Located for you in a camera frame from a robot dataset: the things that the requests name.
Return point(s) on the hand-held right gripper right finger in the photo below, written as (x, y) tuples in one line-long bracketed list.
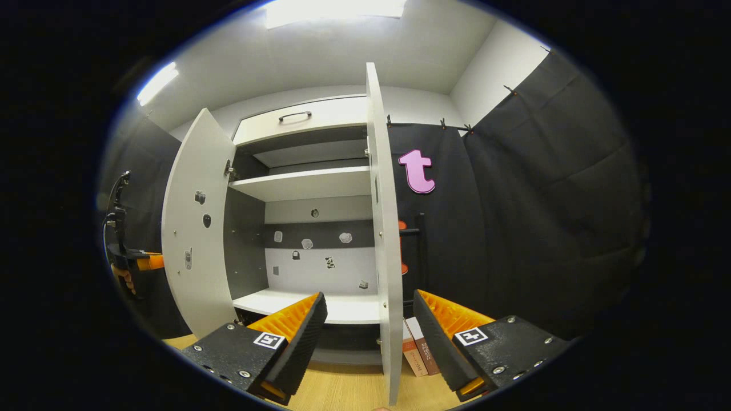
[(437, 342)]

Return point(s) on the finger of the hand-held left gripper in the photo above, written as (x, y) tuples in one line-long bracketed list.
[(151, 262)]

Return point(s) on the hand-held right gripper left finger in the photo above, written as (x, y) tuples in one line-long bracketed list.
[(297, 348)]

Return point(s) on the beige cabinet door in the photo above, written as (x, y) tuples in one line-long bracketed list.
[(194, 182), (384, 228)]

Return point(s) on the beige double-door shoe cabinet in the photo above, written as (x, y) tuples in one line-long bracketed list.
[(245, 251)]

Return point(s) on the white cabinet shelf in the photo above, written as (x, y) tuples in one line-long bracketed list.
[(342, 308), (308, 184)]

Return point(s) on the small cardboard box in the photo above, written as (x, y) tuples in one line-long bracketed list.
[(412, 354), (427, 351)]

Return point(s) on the long ceiling light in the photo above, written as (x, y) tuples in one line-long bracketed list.
[(337, 10), (157, 83)]

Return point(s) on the black backdrop cloth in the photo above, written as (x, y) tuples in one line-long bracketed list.
[(542, 200)]

